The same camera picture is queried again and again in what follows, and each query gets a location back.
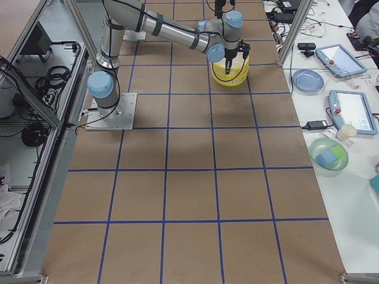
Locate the green glass bowl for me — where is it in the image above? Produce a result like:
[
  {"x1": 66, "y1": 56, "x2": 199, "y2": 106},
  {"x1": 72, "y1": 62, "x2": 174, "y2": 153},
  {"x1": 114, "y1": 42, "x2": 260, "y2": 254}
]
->
[{"x1": 309, "y1": 138, "x2": 349, "y2": 177}]

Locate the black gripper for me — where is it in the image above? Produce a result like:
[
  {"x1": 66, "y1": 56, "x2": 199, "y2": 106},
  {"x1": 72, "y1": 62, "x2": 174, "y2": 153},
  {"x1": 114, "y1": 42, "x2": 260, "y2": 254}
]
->
[
  {"x1": 224, "y1": 47, "x2": 240, "y2": 74},
  {"x1": 214, "y1": 0, "x2": 224, "y2": 15}
]

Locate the aluminium frame post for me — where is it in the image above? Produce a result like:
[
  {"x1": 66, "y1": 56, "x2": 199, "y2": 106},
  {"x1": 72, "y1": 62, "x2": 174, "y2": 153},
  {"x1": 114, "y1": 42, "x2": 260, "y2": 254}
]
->
[{"x1": 277, "y1": 0, "x2": 313, "y2": 67}]

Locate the paper cup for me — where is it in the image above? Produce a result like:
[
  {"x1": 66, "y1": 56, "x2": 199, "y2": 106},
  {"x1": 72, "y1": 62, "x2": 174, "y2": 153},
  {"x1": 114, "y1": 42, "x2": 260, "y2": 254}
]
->
[{"x1": 336, "y1": 124, "x2": 357, "y2": 141}]

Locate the white crumpled cloth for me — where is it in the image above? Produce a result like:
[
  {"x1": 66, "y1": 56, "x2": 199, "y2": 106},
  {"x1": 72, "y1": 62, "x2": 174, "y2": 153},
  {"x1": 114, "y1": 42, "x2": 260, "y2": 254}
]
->
[{"x1": 0, "y1": 164, "x2": 22, "y2": 225}]

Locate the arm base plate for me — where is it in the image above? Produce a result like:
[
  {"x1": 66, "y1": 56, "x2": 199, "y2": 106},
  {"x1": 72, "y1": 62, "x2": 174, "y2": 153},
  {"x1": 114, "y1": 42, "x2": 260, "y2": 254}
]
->
[
  {"x1": 123, "y1": 30, "x2": 146, "y2": 41},
  {"x1": 85, "y1": 93, "x2": 137, "y2": 131}
]

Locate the blue sponge block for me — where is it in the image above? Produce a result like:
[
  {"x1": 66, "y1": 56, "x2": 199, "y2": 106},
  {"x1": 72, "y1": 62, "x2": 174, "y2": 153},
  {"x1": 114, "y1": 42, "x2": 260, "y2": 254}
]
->
[{"x1": 314, "y1": 149, "x2": 337, "y2": 169}]

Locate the blue plate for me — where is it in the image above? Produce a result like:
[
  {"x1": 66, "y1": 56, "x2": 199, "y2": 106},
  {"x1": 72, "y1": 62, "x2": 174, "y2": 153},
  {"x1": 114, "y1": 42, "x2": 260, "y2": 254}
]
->
[{"x1": 293, "y1": 69, "x2": 325, "y2": 95}]

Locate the green sponge block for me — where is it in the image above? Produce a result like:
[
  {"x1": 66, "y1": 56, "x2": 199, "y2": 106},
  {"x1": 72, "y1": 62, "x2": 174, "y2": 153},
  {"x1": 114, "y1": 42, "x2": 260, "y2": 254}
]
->
[{"x1": 330, "y1": 145, "x2": 346, "y2": 159}]

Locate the teach pendant tablet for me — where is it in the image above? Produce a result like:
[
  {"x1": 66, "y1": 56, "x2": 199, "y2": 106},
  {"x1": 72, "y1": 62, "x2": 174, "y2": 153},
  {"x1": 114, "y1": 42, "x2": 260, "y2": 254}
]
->
[
  {"x1": 315, "y1": 44, "x2": 367, "y2": 78},
  {"x1": 328, "y1": 90, "x2": 378, "y2": 135}
]

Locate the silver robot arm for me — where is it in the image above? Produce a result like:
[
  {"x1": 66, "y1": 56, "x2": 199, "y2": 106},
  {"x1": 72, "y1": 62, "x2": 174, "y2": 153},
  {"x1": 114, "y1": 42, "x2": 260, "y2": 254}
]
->
[{"x1": 88, "y1": 1, "x2": 243, "y2": 119}]

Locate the black webcam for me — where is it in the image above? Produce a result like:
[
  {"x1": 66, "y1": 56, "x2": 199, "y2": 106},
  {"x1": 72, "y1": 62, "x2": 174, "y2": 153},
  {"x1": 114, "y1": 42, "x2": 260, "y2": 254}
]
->
[{"x1": 297, "y1": 43, "x2": 316, "y2": 58}]

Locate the far teach pendant tablet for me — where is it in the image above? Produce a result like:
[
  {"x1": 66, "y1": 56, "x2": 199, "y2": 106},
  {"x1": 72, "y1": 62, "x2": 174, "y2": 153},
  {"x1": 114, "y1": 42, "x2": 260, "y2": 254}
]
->
[{"x1": 315, "y1": 44, "x2": 367, "y2": 78}]

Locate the near teach pendant tablet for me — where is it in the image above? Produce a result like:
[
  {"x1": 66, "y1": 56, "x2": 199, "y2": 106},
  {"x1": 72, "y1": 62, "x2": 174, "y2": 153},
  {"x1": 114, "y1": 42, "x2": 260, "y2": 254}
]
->
[{"x1": 328, "y1": 90, "x2": 378, "y2": 135}]

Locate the yellow bamboo steamer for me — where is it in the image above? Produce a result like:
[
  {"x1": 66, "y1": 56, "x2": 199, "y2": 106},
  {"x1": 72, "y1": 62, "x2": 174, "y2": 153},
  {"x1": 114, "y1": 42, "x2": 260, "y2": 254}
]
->
[
  {"x1": 210, "y1": 53, "x2": 249, "y2": 75},
  {"x1": 211, "y1": 71, "x2": 248, "y2": 87}
]

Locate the black power adapter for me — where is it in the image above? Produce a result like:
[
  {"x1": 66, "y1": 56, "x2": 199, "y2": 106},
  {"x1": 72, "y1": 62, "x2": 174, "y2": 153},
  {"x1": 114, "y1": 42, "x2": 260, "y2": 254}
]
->
[{"x1": 301, "y1": 120, "x2": 329, "y2": 131}]

